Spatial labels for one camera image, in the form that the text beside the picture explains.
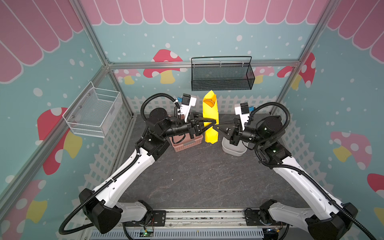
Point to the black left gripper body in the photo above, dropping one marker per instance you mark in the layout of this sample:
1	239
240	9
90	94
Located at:
177	130

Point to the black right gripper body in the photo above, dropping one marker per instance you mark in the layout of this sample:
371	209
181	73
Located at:
235	134

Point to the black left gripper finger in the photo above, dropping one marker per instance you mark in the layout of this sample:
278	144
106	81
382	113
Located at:
198	119
203	128

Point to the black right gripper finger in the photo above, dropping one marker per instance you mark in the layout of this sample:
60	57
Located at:
228	131
225	123

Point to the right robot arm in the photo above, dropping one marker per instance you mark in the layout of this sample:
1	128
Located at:
327	218

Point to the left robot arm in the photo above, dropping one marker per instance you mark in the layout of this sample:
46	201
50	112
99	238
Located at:
100	207

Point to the pink perforated basket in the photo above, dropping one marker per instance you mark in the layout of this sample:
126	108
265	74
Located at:
186	143

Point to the white plastic tray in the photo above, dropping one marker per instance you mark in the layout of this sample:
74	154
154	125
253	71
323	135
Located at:
237	151

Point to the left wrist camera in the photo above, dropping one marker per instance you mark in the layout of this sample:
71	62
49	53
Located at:
186	102

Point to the black wire wall basket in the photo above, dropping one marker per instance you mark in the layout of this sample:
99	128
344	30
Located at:
226	73

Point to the white wire wall basket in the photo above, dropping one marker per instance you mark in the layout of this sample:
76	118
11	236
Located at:
93	112

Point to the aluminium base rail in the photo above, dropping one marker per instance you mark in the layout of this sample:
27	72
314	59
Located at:
208	224

